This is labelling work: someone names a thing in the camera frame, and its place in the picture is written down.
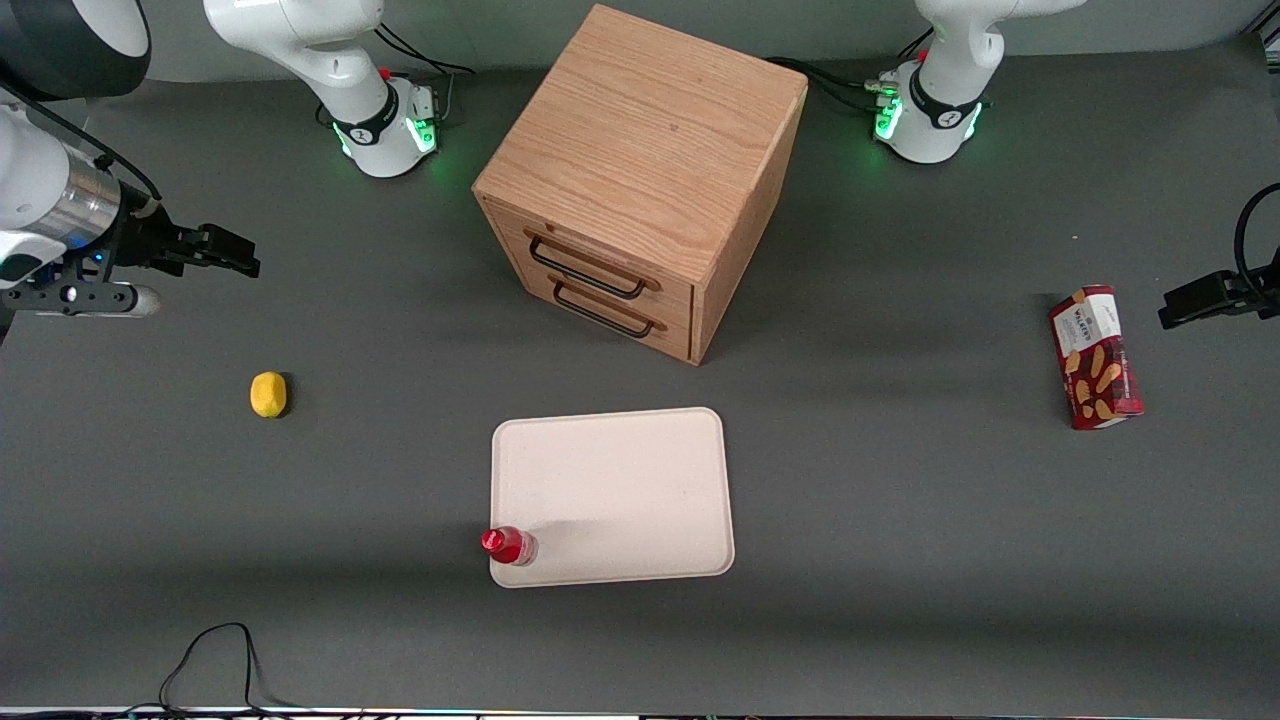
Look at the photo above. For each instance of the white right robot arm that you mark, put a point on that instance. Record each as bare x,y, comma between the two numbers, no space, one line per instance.
340,60

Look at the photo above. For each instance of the small red coke bottle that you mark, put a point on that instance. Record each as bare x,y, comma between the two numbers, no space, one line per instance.
510,546

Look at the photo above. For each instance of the wooden drawer front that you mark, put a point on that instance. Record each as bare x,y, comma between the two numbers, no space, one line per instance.
680,300
680,342

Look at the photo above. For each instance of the oak wooden drawer cabinet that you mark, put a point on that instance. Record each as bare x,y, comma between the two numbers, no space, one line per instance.
650,130

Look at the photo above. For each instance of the red tartan shortbread box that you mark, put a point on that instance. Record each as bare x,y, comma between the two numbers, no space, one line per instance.
1095,360

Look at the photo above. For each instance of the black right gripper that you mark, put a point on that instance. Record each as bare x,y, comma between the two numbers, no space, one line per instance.
143,243

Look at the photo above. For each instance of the yellow lemon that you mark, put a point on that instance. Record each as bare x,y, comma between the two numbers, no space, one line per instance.
268,394

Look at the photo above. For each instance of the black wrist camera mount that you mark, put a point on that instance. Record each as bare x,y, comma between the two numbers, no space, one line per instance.
70,298

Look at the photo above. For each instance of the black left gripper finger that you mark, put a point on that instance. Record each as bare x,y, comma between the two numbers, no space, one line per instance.
1198,300
1260,295

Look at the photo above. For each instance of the beige rectangular tray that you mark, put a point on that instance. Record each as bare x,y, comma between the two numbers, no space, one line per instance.
620,480

